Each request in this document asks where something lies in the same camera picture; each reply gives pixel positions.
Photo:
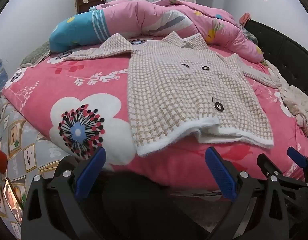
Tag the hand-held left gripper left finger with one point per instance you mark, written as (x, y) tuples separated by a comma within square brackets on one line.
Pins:
[(91, 172)]

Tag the green patterned cloth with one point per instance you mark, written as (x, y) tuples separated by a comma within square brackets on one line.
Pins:
[(33, 56)]

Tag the red cloth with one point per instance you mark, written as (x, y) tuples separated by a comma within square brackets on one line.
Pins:
[(244, 18)]

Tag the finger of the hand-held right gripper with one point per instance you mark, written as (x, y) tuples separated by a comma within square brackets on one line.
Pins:
[(265, 163), (296, 156)]

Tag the beige white houndstooth knit coat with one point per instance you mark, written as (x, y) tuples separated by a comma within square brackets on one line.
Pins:
[(169, 92)]

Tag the cream fuzzy garment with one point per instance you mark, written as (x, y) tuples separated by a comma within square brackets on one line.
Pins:
[(296, 100)]

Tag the grey checked cloth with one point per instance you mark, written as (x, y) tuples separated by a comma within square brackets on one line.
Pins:
[(249, 35)]

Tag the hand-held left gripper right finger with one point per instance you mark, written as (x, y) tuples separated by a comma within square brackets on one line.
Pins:
[(220, 173)]

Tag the pink floral fleece blanket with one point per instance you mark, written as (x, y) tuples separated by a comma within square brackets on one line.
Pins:
[(56, 85)]

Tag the pink and blue comforter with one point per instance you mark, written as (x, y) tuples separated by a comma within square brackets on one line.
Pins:
[(144, 15)]

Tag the black padded headboard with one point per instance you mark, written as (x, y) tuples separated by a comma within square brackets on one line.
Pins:
[(281, 45)]

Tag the grey patterned bedsheet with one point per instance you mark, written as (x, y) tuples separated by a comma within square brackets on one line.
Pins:
[(31, 142)]

